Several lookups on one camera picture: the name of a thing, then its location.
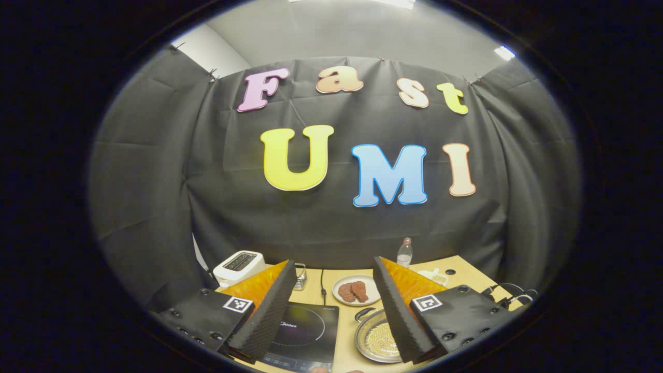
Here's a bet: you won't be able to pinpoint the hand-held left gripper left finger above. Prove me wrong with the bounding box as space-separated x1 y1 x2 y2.
153 259 297 363

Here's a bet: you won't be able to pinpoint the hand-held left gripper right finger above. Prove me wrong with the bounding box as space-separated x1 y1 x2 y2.
373 255 518 363

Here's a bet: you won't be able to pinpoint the pile of yellow soybeans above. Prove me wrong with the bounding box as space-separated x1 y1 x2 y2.
363 324 402 361

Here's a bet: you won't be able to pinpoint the black induction cooktop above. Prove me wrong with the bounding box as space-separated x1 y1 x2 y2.
259 302 340 372

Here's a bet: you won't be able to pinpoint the stainless steel pot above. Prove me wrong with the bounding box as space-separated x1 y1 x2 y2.
354 307 406 364

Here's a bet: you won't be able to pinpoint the white round plate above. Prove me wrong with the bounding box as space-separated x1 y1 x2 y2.
331 275 382 307

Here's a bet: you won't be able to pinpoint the white divided dish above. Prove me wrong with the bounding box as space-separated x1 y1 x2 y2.
417 268 449 286

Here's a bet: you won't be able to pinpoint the white toaster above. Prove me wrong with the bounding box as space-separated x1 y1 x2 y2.
213 250 266 288

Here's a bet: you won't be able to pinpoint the clear plastic water bottle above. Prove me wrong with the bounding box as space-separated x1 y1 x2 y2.
397 237 413 268

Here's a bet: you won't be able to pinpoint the black cable loops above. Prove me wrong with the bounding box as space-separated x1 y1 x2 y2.
482 282 539 310

